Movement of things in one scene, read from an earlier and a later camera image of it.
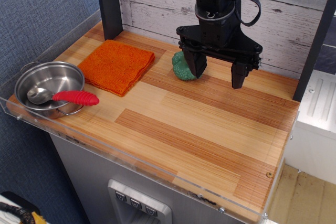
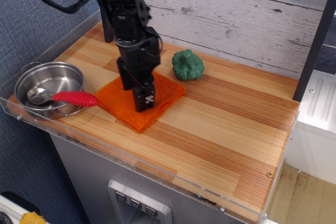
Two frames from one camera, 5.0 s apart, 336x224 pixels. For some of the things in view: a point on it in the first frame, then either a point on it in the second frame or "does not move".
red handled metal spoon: (40, 96) does not move
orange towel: (114, 67) → (121, 104)
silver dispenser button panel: (132, 206) does not move
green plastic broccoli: (181, 67) does not move
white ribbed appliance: (312, 148) does not move
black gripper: (221, 38) → (139, 56)
